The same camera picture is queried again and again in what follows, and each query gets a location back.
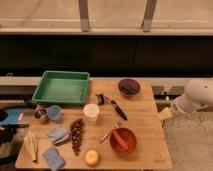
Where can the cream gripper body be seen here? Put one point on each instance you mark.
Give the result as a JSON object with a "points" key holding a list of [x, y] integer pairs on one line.
{"points": [[166, 113]]}

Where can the white plastic cup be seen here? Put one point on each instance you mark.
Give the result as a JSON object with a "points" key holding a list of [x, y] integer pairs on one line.
{"points": [[91, 112]]}

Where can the blue plastic cup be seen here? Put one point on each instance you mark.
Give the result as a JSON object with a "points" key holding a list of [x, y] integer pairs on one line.
{"points": [[54, 112]]}

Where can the small metal cup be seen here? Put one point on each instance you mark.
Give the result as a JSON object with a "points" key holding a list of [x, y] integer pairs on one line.
{"points": [[41, 116]]}

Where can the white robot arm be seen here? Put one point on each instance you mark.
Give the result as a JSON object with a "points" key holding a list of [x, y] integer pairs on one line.
{"points": [[198, 94]]}

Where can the green plastic tray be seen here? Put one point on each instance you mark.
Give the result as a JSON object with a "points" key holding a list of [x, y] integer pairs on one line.
{"points": [[62, 88]]}

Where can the red bowl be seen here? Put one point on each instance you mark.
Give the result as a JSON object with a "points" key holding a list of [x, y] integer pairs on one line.
{"points": [[128, 136]]}

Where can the dark item in purple bowl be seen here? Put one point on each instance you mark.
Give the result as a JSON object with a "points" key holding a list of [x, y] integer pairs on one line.
{"points": [[129, 89]]}

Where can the purple bowl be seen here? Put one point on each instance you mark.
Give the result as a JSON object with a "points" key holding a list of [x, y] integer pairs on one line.
{"points": [[129, 82]]}

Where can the orange carrot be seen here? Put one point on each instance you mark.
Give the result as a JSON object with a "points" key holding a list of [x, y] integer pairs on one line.
{"points": [[121, 142]]}

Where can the round yellow bread bun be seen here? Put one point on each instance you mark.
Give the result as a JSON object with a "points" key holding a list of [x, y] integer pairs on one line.
{"points": [[91, 157]]}

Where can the bunch of dark grapes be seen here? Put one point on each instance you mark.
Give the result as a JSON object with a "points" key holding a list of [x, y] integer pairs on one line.
{"points": [[76, 133]]}

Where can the blue cloth upper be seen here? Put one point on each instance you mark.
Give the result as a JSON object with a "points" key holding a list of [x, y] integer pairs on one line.
{"points": [[57, 134]]}

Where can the blue cloth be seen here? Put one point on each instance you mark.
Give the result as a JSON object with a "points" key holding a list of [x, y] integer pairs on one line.
{"points": [[57, 134], [53, 159]]}

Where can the blue cloth lower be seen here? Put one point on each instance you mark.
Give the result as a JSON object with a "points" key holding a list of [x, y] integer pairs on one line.
{"points": [[53, 159]]}

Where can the yellow corn cob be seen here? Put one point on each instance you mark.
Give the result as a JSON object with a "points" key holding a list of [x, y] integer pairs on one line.
{"points": [[30, 142]]}

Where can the blue object at left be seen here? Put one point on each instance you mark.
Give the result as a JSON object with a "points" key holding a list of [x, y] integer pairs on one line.
{"points": [[14, 116]]}

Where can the metal window post right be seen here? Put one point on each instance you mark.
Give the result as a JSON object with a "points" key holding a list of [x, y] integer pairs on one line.
{"points": [[148, 15]]}

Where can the metal window post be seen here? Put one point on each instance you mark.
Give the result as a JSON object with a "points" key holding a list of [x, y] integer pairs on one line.
{"points": [[148, 15], [84, 15]]}

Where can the metal window post left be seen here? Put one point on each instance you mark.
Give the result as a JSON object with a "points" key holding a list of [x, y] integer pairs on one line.
{"points": [[84, 15]]}

